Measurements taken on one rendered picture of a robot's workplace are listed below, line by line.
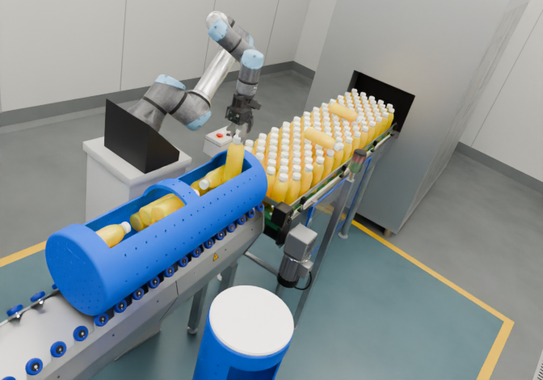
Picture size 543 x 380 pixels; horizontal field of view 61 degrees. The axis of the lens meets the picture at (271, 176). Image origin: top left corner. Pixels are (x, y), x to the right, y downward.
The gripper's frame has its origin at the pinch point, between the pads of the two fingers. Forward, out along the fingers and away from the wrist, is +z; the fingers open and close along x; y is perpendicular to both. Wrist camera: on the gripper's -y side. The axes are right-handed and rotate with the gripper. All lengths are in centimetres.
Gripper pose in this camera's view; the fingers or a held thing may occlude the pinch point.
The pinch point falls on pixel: (238, 137)
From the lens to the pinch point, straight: 186.7
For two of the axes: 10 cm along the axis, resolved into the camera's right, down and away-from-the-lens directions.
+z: -2.3, 8.3, 5.1
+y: -5.3, 3.4, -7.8
